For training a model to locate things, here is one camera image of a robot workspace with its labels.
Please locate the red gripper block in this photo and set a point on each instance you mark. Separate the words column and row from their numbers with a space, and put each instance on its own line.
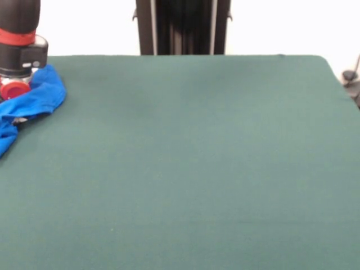
column 14, row 90

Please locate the blue shirt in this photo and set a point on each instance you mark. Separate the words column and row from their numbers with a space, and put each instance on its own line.
column 42, row 95

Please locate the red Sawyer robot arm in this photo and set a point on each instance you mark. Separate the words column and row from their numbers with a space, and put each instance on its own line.
column 17, row 56

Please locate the dark green table cloth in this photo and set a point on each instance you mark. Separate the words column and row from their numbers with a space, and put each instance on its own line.
column 225, row 168

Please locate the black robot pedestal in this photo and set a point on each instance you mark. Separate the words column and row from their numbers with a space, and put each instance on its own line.
column 182, row 28

